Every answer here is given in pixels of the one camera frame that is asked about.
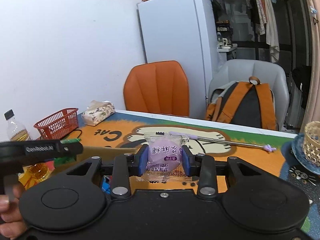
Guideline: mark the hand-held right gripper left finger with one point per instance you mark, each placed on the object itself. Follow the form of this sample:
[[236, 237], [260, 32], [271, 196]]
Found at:
[[143, 161]]

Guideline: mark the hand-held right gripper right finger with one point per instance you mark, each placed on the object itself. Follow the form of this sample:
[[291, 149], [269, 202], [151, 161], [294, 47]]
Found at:
[[186, 161]]

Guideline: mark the purple mochi packet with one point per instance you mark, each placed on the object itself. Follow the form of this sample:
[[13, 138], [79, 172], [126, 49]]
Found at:
[[162, 155]]

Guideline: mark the green snack packet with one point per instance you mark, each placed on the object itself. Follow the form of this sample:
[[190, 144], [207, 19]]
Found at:
[[65, 160]]

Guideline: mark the blue snack packet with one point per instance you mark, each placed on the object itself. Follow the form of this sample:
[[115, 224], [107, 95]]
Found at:
[[106, 185]]

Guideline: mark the person's left hand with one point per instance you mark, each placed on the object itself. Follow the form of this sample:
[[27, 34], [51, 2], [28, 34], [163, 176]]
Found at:
[[11, 225]]

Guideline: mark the tea bottle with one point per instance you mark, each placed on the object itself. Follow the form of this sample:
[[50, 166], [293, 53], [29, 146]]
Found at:
[[16, 130]]

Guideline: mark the red plastic basket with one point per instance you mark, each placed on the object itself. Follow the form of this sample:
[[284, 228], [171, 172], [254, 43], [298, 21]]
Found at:
[[56, 125]]

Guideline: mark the cartoon cat table mat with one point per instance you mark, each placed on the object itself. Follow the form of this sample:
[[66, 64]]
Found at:
[[250, 160]]

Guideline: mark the floral tissue pack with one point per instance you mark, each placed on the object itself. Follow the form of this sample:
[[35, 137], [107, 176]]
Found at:
[[98, 113]]

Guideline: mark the orange chair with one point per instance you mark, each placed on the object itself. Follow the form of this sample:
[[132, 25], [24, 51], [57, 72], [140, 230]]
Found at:
[[156, 87]]

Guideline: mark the orange grey backpack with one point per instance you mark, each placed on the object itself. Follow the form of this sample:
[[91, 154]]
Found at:
[[245, 105]]

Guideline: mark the blue ceramic plate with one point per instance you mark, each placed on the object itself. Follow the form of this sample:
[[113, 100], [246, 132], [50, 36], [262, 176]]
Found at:
[[297, 152]]

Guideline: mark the white refrigerator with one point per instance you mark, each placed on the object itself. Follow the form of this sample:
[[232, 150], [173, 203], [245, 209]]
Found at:
[[175, 42]]

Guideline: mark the white shelf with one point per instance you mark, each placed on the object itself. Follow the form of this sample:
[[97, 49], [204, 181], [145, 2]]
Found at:
[[227, 48]]

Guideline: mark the grey chair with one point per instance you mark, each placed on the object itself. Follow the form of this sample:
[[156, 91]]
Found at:
[[265, 70]]

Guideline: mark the woven bamboo basket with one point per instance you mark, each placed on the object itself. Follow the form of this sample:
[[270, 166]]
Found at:
[[312, 145]]

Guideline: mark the hanging black garment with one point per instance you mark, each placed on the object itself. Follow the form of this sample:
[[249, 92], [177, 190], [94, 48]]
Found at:
[[302, 80]]

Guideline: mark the hanging white shirt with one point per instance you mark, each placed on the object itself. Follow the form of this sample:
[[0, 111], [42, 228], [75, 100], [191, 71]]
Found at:
[[272, 30]]

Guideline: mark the pink curtain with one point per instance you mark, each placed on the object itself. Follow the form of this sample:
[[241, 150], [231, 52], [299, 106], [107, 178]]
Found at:
[[313, 67]]

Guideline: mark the hanging floral garment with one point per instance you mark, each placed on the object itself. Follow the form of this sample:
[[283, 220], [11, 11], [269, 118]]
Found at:
[[260, 15]]

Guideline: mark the blue flower clip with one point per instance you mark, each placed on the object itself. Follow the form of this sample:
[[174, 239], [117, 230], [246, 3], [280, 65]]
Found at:
[[311, 9]]

